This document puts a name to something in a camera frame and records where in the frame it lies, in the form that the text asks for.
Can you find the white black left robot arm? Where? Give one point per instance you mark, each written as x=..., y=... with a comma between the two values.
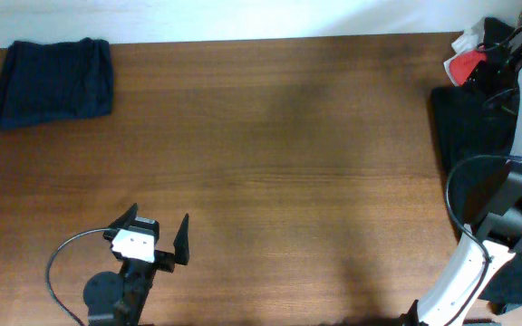
x=118, y=299

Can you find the red white cloth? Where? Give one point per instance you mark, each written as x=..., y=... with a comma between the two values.
x=466, y=58

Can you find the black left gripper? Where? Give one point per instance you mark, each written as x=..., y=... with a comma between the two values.
x=163, y=259

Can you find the dark blue garment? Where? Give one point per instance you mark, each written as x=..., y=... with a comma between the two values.
x=41, y=83

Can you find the black clothes pile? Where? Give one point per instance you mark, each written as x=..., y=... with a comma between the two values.
x=469, y=131

